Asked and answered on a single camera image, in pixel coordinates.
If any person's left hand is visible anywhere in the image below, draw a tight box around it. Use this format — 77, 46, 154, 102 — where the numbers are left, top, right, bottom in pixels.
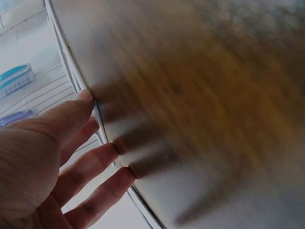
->
0, 89, 137, 229

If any blue purple packet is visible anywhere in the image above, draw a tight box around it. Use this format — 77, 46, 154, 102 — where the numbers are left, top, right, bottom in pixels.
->
0, 108, 39, 127

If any blue and white box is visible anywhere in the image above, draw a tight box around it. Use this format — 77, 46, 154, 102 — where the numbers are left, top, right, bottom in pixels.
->
0, 62, 34, 100

